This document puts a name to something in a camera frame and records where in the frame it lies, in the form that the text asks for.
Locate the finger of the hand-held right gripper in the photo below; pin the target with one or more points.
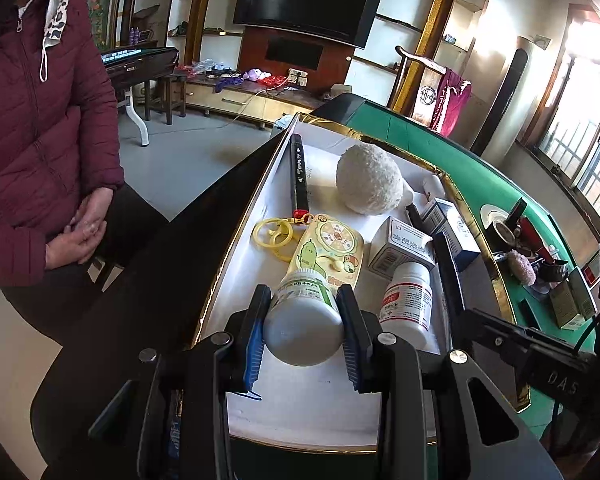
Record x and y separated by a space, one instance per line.
450 280

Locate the blue white medicine box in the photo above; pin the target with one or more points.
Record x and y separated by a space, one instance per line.
455 240

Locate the white power strip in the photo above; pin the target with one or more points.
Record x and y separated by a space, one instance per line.
297 77

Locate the white red pill bottle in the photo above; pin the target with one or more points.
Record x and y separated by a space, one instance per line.
405 305

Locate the pink fluffy pad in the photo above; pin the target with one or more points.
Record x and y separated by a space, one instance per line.
522 267

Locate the wooden television stand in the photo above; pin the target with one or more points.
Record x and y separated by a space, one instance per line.
240 105

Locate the dark wall panel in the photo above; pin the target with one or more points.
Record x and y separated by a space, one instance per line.
295 50

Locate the small black object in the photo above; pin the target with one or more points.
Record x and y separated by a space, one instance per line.
416 220

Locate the magenta fringed cloth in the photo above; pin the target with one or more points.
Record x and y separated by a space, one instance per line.
452 105

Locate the window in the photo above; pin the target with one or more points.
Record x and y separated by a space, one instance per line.
580 125

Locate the dark side table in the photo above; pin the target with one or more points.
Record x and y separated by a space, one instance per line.
140 60

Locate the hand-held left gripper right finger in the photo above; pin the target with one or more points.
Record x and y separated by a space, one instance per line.
347 340

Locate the black marker red end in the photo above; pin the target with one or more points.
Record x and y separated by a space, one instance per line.
299 175

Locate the purple plush toy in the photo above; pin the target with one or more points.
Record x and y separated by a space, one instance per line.
255 75

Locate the gold cardboard box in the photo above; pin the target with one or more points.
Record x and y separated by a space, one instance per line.
300 410

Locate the white plastic bag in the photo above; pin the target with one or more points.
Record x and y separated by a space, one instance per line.
285 124

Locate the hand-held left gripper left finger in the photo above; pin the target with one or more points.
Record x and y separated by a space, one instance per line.
254 340

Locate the wooden chair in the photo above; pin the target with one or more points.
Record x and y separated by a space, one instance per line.
425 95

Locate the yellow cartoon case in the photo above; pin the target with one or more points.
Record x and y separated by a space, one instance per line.
325 255

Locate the floor standing air conditioner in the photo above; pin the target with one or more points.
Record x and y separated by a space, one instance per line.
535 85

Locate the white fluffy ball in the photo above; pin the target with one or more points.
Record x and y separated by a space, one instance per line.
370 180

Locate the wooden stool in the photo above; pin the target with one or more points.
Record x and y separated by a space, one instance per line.
167 80

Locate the black plastic holder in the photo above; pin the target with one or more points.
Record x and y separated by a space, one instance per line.
555 272

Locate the black tape roll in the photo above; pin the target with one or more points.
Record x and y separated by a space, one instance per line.
491 235

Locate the white green pill bottle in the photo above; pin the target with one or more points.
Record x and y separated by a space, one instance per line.
302 325

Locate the wall television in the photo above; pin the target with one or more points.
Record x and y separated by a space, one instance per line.
305 5

